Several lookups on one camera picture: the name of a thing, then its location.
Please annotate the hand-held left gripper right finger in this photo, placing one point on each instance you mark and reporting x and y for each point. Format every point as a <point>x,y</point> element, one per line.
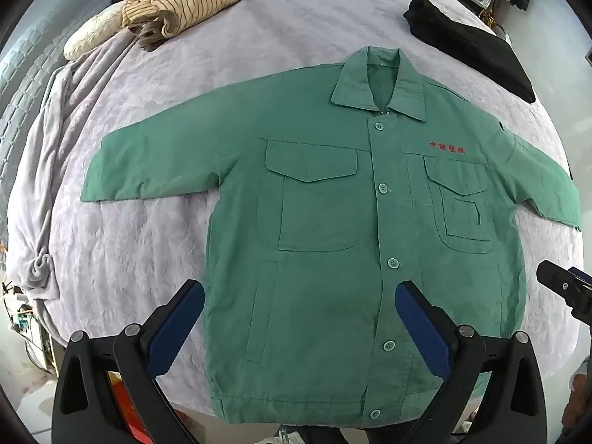
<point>425,328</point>

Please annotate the grey padded headboard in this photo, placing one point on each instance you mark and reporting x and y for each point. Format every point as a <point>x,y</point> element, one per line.
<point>27,69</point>

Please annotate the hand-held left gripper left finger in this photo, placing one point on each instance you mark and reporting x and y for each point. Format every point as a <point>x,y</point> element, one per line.
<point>173,328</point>

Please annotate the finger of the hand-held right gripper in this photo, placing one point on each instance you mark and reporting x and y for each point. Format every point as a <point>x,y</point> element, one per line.
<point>566,286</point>

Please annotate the green work jacket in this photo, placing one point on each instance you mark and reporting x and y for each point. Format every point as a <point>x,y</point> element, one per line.
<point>351,222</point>

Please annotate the cream pillow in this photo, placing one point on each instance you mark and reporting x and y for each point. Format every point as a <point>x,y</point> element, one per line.
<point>95,32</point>

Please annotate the black folded garment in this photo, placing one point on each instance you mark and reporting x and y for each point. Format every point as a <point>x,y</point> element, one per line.
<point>471,46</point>

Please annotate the lilac fleece blanket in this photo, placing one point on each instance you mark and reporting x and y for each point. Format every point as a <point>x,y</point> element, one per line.
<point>277,157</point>

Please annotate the beige striped garment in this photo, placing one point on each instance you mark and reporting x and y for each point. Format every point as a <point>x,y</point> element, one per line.
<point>180,7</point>

